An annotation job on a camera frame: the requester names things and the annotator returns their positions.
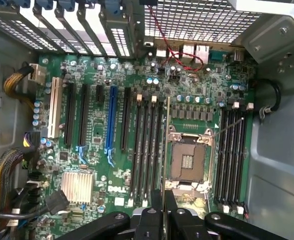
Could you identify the black RAM slot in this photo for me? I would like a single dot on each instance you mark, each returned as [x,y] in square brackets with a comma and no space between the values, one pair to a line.
[157,150]
[227,155]
[136,150]
[150,150]
[234,155]
[241,155]
[220,155]
[143,150]

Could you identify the black power plug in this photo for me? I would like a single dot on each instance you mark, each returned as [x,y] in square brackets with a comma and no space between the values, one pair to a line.
[56,202]

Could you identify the thin metal locking lever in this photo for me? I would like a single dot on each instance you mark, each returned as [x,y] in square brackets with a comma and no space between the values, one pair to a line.
[228,128]

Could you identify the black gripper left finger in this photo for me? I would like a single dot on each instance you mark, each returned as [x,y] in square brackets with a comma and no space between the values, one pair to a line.
[149,225]

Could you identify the long black expansion slot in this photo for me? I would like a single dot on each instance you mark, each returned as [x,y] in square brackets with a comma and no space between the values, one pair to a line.
[84,115]
[69,115]

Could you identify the grey open PC case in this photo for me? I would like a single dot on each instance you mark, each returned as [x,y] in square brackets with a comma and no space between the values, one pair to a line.
[274,162]

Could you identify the metal socket cover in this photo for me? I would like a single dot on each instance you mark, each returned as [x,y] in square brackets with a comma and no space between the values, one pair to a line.
[186,188]

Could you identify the silver chipset heat sink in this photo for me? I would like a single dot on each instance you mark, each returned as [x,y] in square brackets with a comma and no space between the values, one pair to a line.
[77,187]

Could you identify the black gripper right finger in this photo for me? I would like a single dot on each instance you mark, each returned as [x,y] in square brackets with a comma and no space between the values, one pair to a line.
[181,225]

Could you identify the green Dell motherboard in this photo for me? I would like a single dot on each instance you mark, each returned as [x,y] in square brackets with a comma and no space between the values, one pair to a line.
[96,125]

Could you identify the blue expansion slot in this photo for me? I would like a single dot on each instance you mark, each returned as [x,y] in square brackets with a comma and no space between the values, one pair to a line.
[111,117]

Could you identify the white expansion slot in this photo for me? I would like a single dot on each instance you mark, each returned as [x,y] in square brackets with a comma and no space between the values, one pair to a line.
[54,107]

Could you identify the CPU socket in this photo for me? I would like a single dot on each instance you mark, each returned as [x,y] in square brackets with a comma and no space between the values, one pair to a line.
[186,160]

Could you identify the short black expansion slot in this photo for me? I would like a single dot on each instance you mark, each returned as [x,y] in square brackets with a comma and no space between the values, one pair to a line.
[99,93]

